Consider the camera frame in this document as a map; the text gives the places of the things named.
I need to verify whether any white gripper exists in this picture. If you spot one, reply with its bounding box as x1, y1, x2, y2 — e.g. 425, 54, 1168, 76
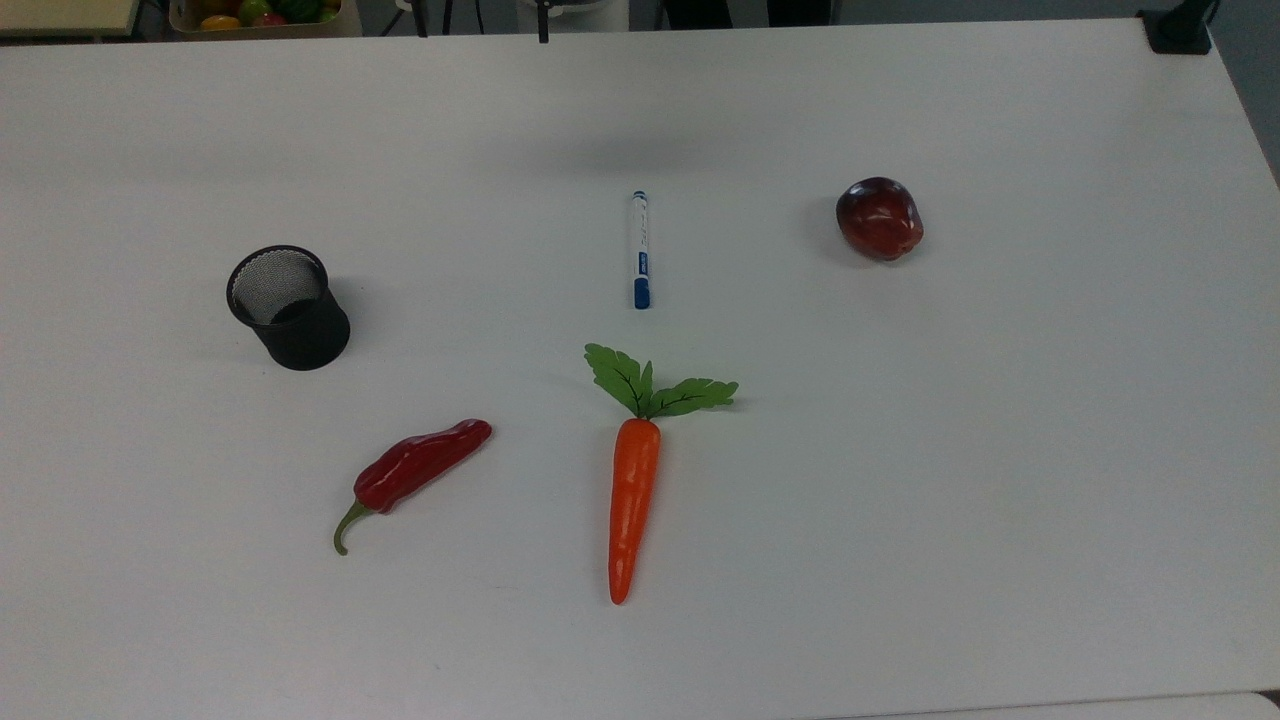
515, 0, 631, 45

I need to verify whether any white marker with blue cap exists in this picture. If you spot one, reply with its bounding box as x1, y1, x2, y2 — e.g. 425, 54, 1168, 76
629, 190, 653, 311

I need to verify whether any box of toy fruit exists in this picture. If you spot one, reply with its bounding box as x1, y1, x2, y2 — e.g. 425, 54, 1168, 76
168, 0, 363, 41

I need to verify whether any dark red toy apple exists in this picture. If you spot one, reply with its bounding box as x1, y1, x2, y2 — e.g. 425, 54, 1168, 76
836, 177, 925, 263

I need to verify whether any black mesh pen cup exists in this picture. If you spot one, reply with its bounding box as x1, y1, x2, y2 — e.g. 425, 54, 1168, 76
226, 245, 352, 372

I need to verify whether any red toy chili pepper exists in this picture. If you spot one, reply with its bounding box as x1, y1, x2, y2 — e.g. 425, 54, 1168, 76
333, 418, 494, 557

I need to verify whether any beige side table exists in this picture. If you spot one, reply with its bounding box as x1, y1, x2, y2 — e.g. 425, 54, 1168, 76
0, 0, 141, 41

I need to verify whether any orange toy carrot with leaves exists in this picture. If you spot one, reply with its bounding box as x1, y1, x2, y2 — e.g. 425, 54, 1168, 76
584, 343, 740, 607

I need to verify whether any black camera stand base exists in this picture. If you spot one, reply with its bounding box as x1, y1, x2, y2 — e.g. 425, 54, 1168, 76
1137, 0, 1221, 56

